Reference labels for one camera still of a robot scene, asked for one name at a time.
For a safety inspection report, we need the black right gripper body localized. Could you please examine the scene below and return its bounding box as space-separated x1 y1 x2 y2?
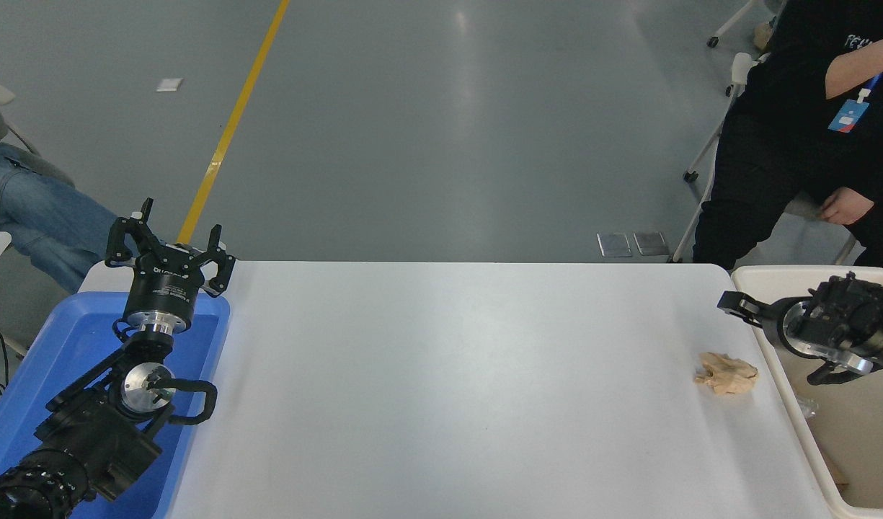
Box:
763 298 825 355

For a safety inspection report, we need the white chair with casters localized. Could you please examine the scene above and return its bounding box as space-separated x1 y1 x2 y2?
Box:
706 0 763 48
668 50 860 265

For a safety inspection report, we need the grey chair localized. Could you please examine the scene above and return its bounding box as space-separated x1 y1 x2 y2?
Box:
0 78 76 190

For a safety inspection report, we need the person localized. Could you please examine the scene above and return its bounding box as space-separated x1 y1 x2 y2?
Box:
692 0 883 276
0 141 136 293

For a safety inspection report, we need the large pale plastic bin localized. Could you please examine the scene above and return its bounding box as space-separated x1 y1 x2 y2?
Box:
731 265 883 519

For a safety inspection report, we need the person's hand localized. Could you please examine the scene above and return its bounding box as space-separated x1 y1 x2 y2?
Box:
820 186 876 226

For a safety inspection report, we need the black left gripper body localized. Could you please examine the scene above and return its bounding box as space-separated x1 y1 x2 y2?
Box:
122 243 226 324

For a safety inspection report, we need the tan paper ball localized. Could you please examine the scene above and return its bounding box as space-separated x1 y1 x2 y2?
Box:
693 351 760 396

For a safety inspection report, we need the blue plastic tray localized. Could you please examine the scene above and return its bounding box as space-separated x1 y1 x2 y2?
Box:
0 290 231 519

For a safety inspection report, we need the blue ID badge with lanyard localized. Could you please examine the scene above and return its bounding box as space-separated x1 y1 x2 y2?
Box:
827 14 883 134

